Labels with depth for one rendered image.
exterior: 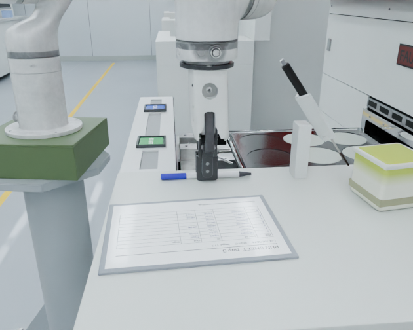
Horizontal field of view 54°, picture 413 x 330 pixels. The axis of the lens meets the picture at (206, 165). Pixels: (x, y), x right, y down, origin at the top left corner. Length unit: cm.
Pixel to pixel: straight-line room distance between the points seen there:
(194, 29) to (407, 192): 34
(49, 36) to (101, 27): 778
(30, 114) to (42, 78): 10
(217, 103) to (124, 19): 826
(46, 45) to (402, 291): 89
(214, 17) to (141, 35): 824
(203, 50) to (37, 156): 60
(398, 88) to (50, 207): 92
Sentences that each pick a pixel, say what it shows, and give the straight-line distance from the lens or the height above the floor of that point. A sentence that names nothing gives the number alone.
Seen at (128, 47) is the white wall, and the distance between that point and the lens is 881.
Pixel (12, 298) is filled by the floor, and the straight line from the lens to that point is 206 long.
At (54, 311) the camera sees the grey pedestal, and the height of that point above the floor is 36.
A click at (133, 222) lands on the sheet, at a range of 51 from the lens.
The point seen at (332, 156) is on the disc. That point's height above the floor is 90.
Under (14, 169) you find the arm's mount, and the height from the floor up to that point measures 84.
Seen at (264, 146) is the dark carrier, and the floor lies 90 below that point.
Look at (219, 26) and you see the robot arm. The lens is 53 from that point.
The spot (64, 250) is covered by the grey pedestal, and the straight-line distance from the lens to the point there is 121.
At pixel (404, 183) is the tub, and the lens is 58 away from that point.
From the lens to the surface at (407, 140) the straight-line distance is 102.
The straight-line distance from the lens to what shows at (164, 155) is 74.
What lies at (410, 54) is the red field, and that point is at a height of 111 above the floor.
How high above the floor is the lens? 122
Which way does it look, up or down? 23 degrees down
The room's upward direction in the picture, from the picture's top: straight up
